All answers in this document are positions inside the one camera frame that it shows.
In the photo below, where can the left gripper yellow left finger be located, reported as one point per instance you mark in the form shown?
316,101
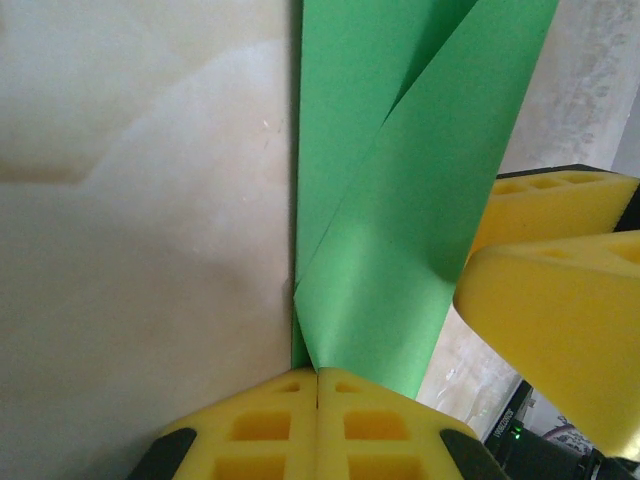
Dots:
250,435

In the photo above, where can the green paper sheet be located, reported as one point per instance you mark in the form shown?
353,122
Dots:
400,225

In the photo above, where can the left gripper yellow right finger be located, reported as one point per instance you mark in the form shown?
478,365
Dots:
390,435

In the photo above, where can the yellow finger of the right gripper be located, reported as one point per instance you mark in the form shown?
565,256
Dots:
550,210
550,325

